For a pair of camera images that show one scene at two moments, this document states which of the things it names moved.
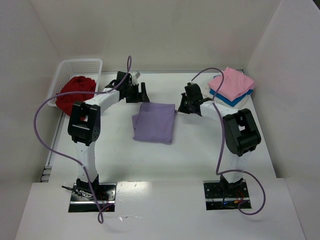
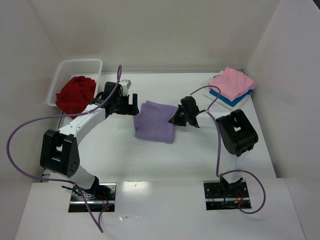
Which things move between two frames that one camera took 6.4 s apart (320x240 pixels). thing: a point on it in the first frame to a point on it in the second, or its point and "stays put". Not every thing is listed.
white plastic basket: (90, 68) stays put
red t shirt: (78, 83) stays put
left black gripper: (136, 93) to (129, 106)
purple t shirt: (154, 123) stays put
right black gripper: (186, 104) to (182, 117)
